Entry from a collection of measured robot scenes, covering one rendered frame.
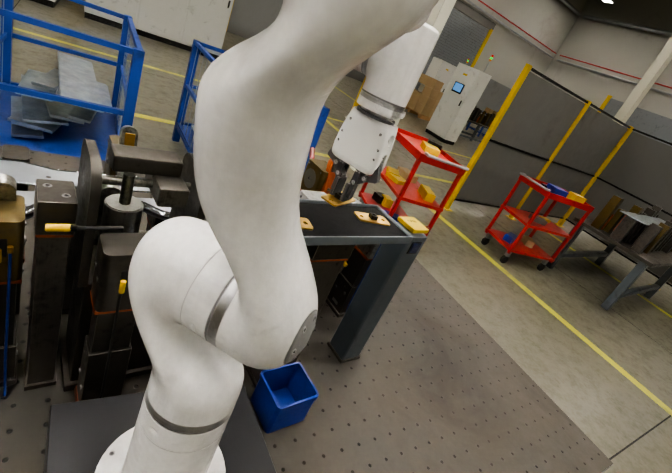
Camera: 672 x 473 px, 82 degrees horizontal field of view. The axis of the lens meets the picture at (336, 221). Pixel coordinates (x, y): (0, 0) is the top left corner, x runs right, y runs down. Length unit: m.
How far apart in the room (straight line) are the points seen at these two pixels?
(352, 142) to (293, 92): 0.45
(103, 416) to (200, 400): 0.30
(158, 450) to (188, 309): 0.22
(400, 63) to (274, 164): 0.41
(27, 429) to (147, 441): 0.36
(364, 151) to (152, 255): 0.40
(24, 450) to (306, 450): 0.51
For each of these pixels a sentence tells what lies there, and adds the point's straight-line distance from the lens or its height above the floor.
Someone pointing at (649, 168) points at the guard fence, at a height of 1.53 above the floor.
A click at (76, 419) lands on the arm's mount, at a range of 0.82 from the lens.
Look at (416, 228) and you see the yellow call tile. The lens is 0.96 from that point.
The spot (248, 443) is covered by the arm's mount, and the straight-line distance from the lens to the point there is 0.83.
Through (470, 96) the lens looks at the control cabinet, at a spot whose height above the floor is 1.35.
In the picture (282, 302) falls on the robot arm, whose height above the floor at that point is 1.24.
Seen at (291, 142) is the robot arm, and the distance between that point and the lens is 0.31.
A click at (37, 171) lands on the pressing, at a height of 1.00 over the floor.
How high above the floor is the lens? 1.49
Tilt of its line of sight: 24 degrees down
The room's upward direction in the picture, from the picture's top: 24 degrees clockwise
